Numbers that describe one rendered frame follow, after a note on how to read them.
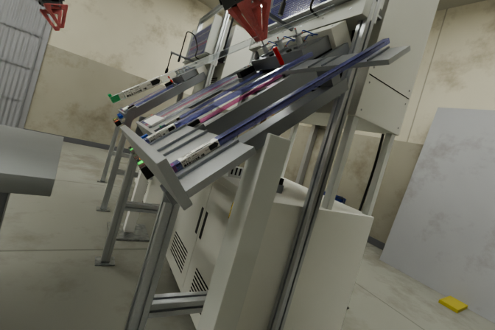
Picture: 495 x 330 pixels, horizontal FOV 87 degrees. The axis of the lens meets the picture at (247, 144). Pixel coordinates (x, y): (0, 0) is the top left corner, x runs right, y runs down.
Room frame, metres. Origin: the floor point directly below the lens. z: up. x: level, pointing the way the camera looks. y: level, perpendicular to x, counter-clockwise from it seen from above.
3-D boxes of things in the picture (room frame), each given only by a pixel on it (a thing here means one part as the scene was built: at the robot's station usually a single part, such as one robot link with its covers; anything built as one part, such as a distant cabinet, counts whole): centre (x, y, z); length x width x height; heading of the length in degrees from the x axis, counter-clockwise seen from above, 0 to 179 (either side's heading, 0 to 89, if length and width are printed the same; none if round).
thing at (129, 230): (1.67, 0.59, 0.39); 0.24 x 0.24 x 0.78; 31
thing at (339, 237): (1.29, -0.18, 0.31); 0.70 x 0.65 x 0.62; 31
